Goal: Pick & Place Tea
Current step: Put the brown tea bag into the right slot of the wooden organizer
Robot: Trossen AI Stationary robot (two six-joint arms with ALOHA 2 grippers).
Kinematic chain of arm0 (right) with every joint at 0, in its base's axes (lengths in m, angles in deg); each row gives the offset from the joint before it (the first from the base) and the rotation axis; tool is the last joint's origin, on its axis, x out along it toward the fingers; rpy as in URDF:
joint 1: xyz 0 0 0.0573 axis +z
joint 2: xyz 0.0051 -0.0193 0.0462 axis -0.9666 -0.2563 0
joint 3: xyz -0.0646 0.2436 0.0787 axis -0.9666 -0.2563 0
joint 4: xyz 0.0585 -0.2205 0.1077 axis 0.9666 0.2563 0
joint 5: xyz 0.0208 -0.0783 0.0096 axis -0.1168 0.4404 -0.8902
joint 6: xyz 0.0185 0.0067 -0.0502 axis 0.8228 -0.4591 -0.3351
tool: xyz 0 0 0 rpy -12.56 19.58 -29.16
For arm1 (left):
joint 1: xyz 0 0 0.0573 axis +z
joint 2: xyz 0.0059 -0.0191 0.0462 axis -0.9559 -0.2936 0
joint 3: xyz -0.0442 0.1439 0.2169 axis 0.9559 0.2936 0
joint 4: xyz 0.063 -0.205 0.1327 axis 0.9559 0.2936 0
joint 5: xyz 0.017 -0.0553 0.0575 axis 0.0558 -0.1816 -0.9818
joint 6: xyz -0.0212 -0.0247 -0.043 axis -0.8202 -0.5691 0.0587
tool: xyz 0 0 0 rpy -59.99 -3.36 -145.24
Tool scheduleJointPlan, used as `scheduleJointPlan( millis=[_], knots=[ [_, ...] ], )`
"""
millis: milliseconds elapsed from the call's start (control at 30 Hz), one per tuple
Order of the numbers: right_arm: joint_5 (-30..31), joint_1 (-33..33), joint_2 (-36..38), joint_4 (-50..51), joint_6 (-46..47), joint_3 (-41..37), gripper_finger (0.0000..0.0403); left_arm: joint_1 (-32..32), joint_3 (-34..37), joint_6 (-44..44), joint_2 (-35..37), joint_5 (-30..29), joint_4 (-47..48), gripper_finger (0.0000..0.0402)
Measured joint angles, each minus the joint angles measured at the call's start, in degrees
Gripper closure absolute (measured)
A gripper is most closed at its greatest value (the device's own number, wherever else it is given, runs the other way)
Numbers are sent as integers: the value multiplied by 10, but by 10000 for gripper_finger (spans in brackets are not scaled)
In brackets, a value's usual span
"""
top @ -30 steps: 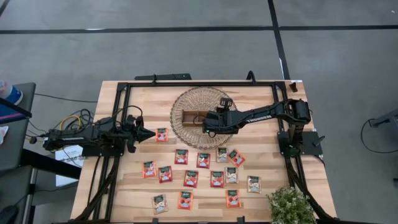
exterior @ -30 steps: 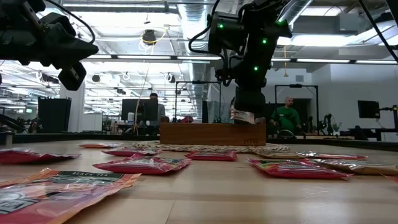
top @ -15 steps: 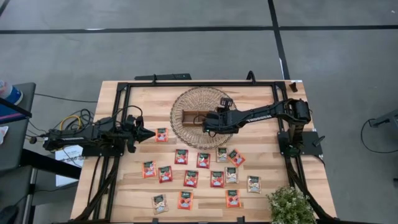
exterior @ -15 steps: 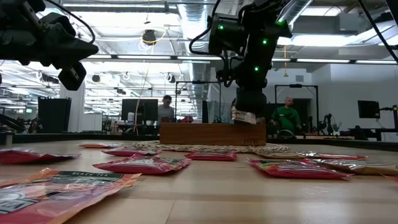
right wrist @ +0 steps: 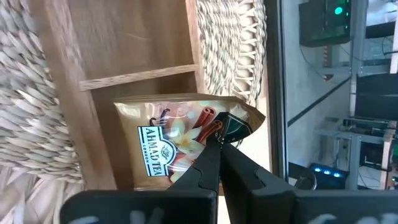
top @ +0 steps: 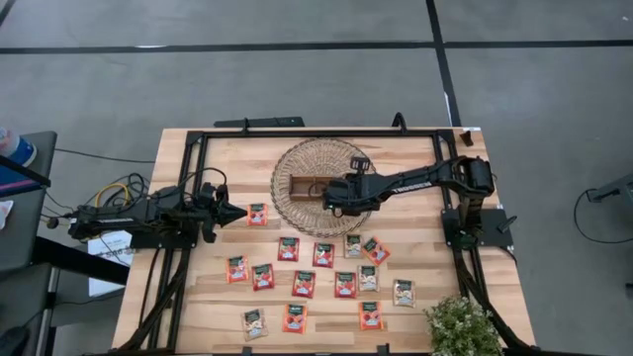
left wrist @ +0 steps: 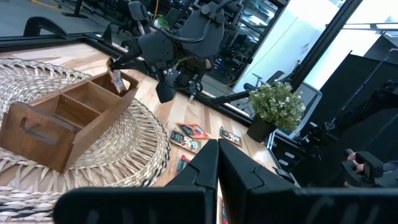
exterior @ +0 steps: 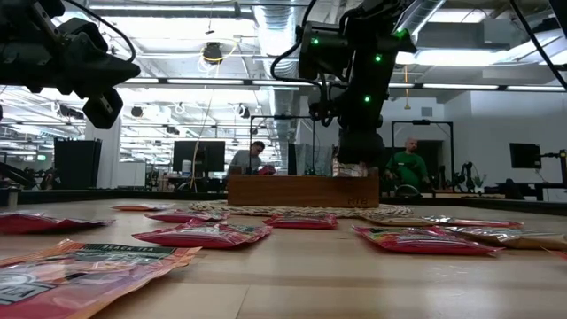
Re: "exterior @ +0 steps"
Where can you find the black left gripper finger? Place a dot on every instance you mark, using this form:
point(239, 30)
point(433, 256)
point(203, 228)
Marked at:
point(105, 110)
point(106, 73)

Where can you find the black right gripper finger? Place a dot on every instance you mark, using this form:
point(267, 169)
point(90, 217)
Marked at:
point(361, 148)

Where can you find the wooden tea box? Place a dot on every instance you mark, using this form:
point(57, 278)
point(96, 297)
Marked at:
point(301, 191)

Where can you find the red tea packet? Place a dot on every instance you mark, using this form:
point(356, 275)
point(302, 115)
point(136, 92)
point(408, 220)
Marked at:
point(199, 237)
point(421, 243)
point(301, 222)
point(40, 223)
point(186, 216)

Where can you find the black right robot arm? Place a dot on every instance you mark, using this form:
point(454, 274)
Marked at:
point(372, 44)

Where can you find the background black robot arm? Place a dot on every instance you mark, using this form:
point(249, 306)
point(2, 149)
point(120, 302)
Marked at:
point(22, 175)
point(467, 175)

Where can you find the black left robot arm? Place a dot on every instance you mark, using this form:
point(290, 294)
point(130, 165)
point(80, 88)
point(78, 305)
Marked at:
point(17, 13)

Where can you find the black ceiling spotlight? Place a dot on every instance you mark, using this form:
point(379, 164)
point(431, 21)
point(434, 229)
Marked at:
point(137, 111)
point(244, 111)

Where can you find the grey partition panel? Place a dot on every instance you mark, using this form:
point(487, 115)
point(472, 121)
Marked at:
point(323, 159)

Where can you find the white column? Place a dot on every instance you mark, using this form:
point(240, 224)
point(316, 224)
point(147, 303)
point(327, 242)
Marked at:
point(104, 155)

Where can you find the person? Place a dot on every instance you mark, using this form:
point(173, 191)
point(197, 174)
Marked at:
point(407, 168)
point(246, 159)

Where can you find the black partition panel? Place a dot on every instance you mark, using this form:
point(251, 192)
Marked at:
point(77, 164)

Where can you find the long light bar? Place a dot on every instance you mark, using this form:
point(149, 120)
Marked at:
point(199, 81)

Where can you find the black computer monitor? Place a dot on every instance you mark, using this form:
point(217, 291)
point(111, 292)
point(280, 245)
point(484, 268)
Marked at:
point(199, 155)
point(525, 155)

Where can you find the black ceiling device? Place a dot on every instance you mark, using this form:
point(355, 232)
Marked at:
point(213, 52)

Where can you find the small background plant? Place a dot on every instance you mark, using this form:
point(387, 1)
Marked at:
point(478, 181)

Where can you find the round woven placemat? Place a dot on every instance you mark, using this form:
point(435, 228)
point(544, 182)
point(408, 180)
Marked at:
point(248, 209)

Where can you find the black background desk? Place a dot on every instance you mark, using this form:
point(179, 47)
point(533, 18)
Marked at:
point(531, 186)

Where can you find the black metal rig frame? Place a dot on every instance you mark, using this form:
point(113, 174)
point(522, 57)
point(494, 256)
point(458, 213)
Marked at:
point(283, 117)
point(421, 122)

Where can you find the silver ceiling duct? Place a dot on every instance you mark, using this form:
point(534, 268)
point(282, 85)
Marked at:
point(421, 15)
point(277, 26)

